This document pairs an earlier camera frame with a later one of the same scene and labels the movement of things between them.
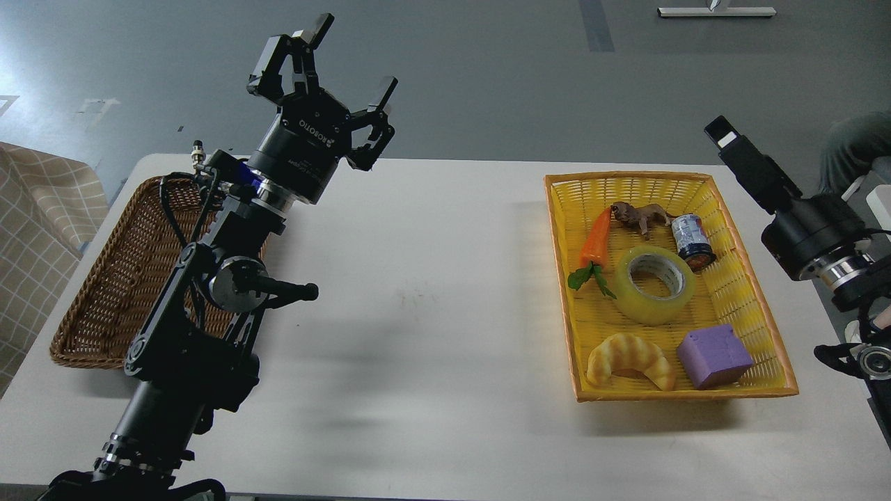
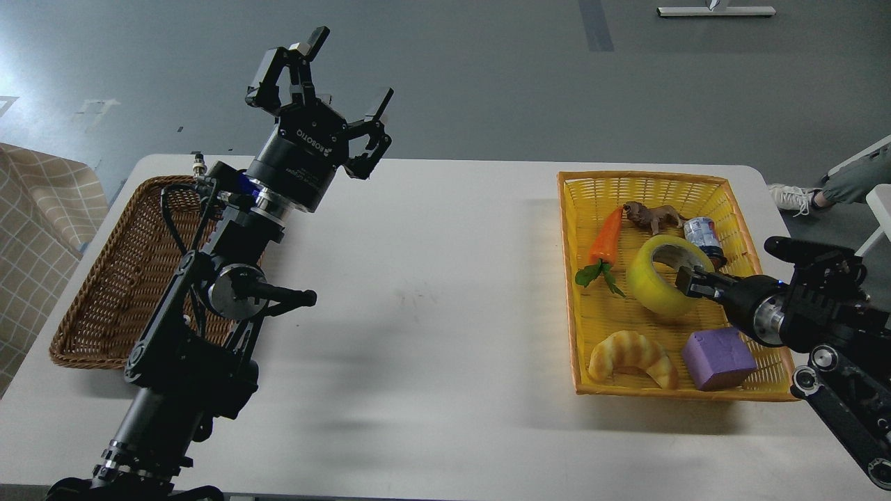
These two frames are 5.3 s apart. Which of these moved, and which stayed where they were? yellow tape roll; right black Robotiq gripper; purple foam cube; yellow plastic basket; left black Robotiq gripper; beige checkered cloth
Moved: yellow tape roll; right black Robotiq gripper
Stayed: purple foam cube; beige checkered cloth; yellow plastic basket; left black Robotiq gripper
